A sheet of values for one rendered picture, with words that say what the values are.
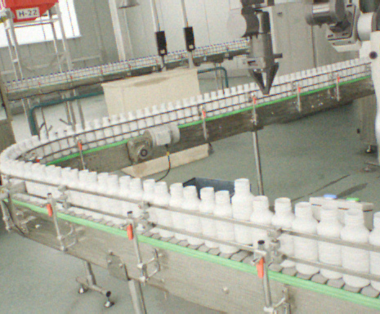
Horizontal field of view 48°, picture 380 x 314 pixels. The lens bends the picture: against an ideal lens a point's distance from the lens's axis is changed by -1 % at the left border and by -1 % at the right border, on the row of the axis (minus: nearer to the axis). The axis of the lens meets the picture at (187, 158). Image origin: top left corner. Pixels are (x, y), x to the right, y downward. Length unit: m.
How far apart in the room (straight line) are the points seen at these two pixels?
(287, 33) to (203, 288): 6.28
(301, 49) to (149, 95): 3.04
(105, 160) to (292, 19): 5.13
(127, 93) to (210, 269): 4.21
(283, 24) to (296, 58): 0.60
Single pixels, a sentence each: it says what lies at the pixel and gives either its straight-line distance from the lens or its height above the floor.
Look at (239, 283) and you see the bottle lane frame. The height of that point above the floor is 0.94.
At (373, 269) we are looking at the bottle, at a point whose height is 1.05.
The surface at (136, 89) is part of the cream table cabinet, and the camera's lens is 5.33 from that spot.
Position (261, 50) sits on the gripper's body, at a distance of 1.12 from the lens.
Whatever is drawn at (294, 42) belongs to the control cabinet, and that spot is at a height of 1.25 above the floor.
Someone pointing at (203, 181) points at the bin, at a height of 0.93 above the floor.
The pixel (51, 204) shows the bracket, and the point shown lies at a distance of 1.65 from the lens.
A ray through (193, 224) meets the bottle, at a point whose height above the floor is 1.07.
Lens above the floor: 1.56
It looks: 15 degrees down
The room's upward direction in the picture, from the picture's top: 9 degrees counter-clockwise
